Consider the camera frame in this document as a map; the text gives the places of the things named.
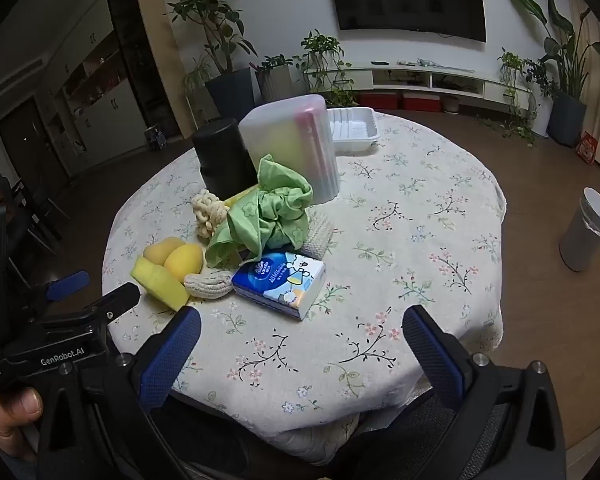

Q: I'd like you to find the tall plant in dark pot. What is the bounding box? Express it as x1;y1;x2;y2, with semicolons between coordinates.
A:
167;0;258;121

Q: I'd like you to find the floral tablecloth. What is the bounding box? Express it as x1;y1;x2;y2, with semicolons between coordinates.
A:
101;110;508;466

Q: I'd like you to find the small blue bag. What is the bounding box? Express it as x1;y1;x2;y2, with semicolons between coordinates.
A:
145;125;168;151

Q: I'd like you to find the white television cabinet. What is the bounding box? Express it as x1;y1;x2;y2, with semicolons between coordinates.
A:
305;62;538;133

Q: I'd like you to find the person's left hand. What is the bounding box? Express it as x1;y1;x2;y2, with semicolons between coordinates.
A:
0;387;43;463

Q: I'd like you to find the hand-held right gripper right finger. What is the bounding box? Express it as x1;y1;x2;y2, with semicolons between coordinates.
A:
402;304;568;480

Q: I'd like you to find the dark dining chair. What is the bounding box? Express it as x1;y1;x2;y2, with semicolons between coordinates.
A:
0;175;71;281

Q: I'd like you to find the red storage box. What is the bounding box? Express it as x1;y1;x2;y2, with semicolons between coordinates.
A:
356;92;400;111
402;92;442;112

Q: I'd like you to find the black cylindrical container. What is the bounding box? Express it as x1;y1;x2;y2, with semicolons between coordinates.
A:
191;116;258;198

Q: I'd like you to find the white wall cabinet unit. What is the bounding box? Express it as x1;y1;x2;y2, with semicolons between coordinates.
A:
45;0;181;161

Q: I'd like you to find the red gift box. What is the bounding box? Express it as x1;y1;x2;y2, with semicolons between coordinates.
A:
575;131;598;166

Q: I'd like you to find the yellow egg-shaped makeup sponge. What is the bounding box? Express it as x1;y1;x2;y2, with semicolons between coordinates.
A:
163;243;204;283

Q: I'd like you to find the blue tissue pack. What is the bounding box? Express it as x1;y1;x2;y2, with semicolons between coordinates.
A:
231;251;327;322

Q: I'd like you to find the grey trash can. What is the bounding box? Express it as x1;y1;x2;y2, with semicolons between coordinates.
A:
559;187;600;273

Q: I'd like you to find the white plastic tray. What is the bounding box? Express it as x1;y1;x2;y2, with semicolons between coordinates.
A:
326;106;381;155

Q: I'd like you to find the cream chenille loop scrubber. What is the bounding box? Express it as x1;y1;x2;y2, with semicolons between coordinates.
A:
190;188;231;241

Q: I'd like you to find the plant in white ribbed pot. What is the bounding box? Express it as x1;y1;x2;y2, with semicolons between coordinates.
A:
250;54;301;106

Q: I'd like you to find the peach egg-shaped makeup sponge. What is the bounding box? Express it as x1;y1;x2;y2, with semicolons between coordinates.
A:
143;236;187;265

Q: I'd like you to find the thin spider plant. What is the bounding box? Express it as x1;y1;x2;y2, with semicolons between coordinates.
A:
180;57;216;116

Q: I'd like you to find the translucent plastic storage box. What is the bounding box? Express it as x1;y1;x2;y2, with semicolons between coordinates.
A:
238;94;342;206

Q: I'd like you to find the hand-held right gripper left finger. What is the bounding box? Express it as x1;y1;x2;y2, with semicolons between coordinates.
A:
35;305;203;480

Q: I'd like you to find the grey mesh chair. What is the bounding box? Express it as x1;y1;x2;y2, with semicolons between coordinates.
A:
330;395;511;480

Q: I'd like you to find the dark wooden door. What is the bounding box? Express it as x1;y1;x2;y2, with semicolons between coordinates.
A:
0;95;71;186

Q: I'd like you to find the green cloth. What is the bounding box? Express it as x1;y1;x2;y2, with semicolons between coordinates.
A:
205;154;314;269

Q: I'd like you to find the small-leaf trailing plant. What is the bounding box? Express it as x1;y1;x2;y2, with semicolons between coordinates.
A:
480;47;553;148

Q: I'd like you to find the trailing pothos plant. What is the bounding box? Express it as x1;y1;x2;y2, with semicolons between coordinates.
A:
295;30;361;108

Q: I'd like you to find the large-leaf plant in dark pot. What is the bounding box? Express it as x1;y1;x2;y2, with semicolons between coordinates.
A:
504;0;600;148

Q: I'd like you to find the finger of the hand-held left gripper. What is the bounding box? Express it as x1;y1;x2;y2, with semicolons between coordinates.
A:
27;270;91;311
30;281;142;331

